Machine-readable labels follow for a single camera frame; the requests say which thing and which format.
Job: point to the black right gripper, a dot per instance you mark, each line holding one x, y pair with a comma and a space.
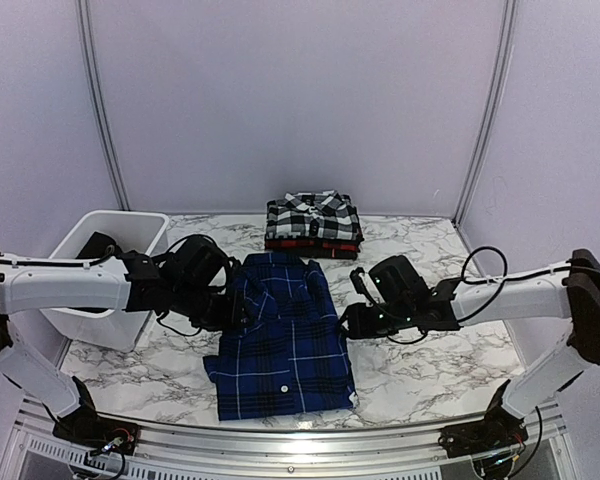
357, 325

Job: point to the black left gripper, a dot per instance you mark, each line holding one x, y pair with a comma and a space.
230, 319

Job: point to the blue plaid long sleeve shirt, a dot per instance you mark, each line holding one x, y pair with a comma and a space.
289, 353

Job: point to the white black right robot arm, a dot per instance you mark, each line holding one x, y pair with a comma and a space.
567, 292

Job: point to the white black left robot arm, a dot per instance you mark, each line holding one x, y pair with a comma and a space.
129, 282

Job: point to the red black folded shirt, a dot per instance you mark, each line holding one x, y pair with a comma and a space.
316, 248

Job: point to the white plastic bin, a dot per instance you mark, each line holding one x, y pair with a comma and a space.
144, 232

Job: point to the black white checked folded shirt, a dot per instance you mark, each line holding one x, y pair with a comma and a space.
327, 215

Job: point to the black garment in bin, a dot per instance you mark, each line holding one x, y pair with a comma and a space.
97, 246

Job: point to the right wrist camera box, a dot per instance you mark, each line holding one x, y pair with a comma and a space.
397, 282

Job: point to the aluminium front rail frame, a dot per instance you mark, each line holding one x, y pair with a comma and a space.
171, 451

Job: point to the right aluminium wall post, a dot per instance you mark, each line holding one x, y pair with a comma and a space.
497, 85

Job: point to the aluminium wall post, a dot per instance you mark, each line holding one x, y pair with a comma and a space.
497, 85
95, 90

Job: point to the left aluminium wall post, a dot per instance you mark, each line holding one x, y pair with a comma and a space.
95, 90

